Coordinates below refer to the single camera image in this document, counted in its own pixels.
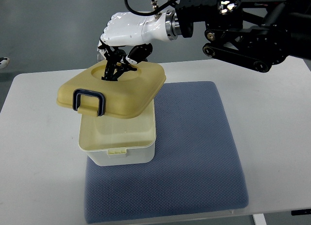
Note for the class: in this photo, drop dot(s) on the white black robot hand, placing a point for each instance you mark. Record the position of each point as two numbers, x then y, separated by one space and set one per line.
129 36

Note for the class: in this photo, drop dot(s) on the yellow box lid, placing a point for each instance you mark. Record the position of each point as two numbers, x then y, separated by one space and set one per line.
125 98

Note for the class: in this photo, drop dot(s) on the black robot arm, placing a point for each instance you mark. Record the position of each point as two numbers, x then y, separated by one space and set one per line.
254 34

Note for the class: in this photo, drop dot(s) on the white storage box base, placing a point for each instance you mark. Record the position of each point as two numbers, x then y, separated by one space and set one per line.
111 141

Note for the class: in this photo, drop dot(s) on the black white shoe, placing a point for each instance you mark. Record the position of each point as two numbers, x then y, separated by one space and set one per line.
4 62

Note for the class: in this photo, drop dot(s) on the blue grey fabric mat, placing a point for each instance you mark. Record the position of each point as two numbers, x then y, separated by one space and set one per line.
196 167

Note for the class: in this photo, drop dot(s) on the white table leg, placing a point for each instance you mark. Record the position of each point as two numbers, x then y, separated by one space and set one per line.
259 219

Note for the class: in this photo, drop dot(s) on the black table control panel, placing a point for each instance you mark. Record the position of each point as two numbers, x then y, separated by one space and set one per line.
301 212

